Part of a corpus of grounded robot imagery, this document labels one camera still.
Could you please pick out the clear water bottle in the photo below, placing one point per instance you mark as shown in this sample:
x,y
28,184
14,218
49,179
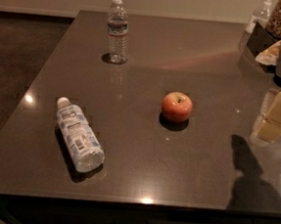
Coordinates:
x,y
118,29
84,148

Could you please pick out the clear bottle in background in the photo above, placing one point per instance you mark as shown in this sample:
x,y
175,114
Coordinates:
x,y
259,15

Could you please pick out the lying clear water bottle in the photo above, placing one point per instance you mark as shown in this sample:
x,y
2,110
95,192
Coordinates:
x,y
84,148

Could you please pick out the wrapped snack packet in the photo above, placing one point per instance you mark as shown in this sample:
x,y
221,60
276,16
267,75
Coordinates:
x,y
270,55

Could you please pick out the red apple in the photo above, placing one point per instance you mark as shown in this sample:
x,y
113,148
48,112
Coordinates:
x,y
176,107

